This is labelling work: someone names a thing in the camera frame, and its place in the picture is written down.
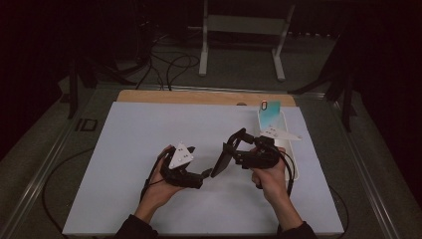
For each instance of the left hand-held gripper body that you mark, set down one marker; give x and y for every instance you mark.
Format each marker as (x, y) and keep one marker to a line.
(180, 176)

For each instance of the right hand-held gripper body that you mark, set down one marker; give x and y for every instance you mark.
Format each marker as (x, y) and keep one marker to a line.
(260, 157)

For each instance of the white plastic tray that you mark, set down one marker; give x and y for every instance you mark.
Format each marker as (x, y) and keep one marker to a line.
(292, 149)

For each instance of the pink blue gradient phone case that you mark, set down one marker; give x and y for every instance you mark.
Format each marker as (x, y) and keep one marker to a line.
(270, 114)

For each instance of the person's right hand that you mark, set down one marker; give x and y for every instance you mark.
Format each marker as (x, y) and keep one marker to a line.
(272, 182)

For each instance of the person's left hand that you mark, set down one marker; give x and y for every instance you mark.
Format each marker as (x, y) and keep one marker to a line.
(157, 192)

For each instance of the wooden table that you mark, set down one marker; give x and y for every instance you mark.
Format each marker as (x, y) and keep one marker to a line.
(199, 98)

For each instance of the white table board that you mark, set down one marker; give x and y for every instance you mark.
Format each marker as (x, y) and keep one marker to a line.
(116, 172)

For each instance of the black tripod stand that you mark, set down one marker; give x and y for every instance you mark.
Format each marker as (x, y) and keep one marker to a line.
(346, 96)
(73, 89)

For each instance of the white metal stand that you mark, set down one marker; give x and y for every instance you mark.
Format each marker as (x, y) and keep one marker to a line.
(245, 25)

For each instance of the metal floor rail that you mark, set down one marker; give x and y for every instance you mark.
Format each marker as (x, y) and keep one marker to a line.
(368, 179)
(36, 179)

